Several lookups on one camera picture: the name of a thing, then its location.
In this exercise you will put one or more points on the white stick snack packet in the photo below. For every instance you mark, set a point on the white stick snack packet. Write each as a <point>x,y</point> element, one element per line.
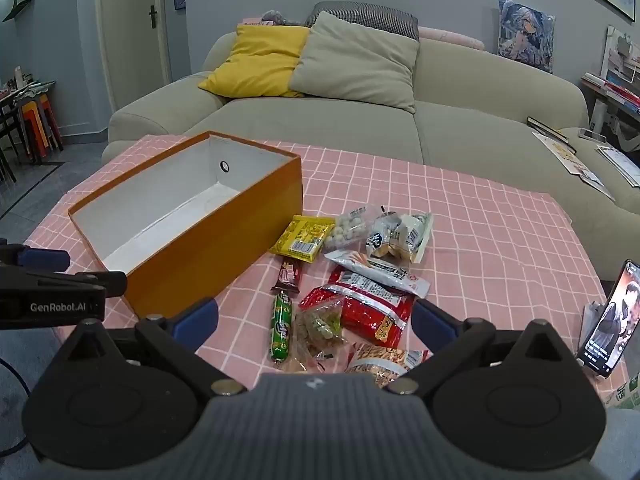
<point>380,270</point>

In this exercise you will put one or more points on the beige cushion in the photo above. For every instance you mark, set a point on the beige cushion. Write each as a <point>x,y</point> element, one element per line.
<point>355,65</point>

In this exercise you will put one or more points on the pink blanket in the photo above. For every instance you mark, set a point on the pink blanket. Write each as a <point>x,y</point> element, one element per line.
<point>450,36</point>

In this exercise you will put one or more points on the small brown candy bar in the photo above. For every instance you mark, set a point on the small brown candy bar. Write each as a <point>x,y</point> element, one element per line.
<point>287,275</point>

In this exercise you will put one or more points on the smartphone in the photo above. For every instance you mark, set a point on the smartphone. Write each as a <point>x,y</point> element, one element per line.
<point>615,320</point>

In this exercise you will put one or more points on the grey magazine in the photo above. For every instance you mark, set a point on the grey magazine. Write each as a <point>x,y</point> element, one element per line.
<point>620,162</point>

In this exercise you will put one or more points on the beige sofa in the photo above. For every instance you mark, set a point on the beige sofa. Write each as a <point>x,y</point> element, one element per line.
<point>350,125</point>

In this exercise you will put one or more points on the dark wall ornament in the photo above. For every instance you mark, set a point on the dark wall ornament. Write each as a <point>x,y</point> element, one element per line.
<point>17,9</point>

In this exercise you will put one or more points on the white green carton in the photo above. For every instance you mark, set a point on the white green carton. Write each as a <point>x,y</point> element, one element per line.
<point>627,392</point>

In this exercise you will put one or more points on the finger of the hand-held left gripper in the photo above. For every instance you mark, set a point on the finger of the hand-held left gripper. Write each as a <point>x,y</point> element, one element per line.
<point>100,284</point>
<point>45,259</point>

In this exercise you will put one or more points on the pink box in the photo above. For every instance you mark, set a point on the pink box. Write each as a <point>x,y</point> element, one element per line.
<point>252,22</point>

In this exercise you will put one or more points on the stack of books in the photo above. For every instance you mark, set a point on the stack of books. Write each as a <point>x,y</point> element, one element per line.
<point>612,91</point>

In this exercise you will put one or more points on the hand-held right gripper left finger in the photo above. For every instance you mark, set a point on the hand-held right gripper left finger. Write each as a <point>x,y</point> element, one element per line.
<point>195,322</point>

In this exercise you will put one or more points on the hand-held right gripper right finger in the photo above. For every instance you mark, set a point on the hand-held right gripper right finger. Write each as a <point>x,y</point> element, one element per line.
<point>432,325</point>

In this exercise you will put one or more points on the stack of coloured stools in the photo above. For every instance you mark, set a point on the stack of coloured stools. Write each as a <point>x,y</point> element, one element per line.
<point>37,120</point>

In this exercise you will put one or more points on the large red snack packet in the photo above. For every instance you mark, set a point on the large red snack packet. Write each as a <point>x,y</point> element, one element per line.
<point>370,310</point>

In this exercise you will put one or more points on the dining table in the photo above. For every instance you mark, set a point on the dining table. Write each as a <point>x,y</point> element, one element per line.
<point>30,91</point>

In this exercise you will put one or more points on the white desk organizer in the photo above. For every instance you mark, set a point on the white desk organizer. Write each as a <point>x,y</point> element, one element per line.
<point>622,55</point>

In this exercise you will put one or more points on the green sausage stick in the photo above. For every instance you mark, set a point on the green sausage stick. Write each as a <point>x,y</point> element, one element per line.
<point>281,322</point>

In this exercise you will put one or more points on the clear packet of nuts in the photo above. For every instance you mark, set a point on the clear packet of nuts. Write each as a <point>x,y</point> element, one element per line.
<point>317,330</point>

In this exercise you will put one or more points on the yellow cushion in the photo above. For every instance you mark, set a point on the yellow cushion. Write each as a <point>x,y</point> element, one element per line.
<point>255,60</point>

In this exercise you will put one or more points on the white tablet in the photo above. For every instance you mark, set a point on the white tablet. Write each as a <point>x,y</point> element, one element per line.
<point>592,134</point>

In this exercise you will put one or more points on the white door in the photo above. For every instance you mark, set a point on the white door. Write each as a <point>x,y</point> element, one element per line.
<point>130,35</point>

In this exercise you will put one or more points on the black chair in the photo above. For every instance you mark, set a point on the black chair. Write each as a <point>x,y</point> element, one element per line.
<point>7,135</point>

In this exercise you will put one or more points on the clear packet of white balls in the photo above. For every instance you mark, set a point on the clear packet of white balls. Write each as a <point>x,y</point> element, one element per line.
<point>350,227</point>

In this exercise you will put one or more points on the dark book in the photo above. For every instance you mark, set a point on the dark book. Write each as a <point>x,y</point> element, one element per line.
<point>547,129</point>

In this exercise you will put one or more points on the large open magazine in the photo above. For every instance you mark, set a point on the large open magazine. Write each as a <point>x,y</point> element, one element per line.
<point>572,162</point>

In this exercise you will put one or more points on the grey plush toy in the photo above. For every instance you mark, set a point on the grey plush toy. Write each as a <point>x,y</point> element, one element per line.
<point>280,17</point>

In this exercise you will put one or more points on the anime poster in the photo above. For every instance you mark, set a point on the anime poster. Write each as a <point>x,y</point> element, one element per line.
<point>525,35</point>

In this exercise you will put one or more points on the orange white peanut packet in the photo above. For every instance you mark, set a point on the orange white peanut packet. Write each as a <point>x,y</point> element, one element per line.
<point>380,357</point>

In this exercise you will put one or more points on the clear bread packet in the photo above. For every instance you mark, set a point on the clear bread packet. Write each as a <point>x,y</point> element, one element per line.
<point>400,237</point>

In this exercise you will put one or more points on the orange cardboard box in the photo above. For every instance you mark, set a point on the orange cardboard box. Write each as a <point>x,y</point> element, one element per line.
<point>210,260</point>

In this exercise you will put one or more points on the grey checked cushion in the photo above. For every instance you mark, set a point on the grey checked cushion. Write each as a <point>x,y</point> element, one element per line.
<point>370,17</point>

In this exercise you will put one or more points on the yellow snack packet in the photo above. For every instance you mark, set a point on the yellow snack packet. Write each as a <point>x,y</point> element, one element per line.
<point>302,237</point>

